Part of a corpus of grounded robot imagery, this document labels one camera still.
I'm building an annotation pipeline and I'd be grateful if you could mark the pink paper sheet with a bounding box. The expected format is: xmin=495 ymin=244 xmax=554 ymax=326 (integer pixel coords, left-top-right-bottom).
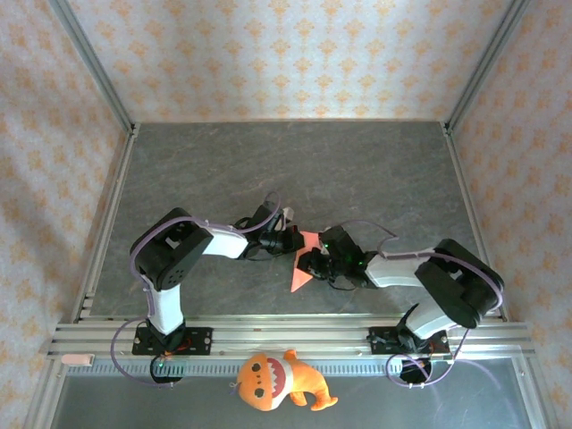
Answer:
xmin=289 ymin=231 xmax=324 ymax=294

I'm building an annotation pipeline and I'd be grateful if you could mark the orange shark plush toy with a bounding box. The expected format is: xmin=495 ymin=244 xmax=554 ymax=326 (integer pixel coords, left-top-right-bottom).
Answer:
xmin=228 ymin=349 xmax=340 ymax=413

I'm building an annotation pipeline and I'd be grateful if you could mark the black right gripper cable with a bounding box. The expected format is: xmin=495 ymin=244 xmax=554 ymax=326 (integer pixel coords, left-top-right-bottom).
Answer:
xmin=328 ymin=276 xmax=359 ymax=292

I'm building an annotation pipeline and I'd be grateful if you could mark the long aluminium mounting rail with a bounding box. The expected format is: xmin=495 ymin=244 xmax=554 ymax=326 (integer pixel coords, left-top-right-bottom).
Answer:
xmin=46 ymin=315 xmax=535 ymax=358

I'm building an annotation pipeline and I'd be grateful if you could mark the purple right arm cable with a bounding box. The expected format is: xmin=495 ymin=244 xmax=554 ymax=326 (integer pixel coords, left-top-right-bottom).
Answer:
xmin=334 ymin=219 xmax=506 ymax=390

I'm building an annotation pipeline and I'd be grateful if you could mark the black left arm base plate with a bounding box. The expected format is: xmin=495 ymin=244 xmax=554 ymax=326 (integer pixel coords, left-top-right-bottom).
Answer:
xmin=132 ymin=327 xmax=214 ymax=357

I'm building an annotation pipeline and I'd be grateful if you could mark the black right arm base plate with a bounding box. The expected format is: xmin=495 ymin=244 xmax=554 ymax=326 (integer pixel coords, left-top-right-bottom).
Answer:
xmin=366 ymin=325 xmax=450 ymax=357

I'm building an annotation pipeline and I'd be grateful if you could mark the aluminium side rail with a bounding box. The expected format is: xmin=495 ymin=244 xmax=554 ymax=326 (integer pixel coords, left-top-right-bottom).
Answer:
xmin=71 ymin=124 xmax=140 ymax=324
xmin=442 ymin=122 xmax=509 ymax=323

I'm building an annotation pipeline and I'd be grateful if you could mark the grey slotted cable duct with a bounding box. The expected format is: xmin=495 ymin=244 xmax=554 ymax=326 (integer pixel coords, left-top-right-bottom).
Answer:
xmin=66 ymin=357 xmax=452 ymax=379

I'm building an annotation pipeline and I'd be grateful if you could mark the aluminium lower frame bar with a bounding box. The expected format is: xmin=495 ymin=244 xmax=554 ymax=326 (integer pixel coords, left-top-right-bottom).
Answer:
xmin=511 ymin=357 xmax=562 ymax=429
xmin=21 ymin=357 xmax=68 ymax=429

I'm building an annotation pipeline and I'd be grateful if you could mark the aluminium frame post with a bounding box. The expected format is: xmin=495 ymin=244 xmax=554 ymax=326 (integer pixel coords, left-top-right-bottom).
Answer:
xmin=47 ymin=0 xmax=138 ymax=135
xmin=442 ymin=0 xmax=534 ymax=135

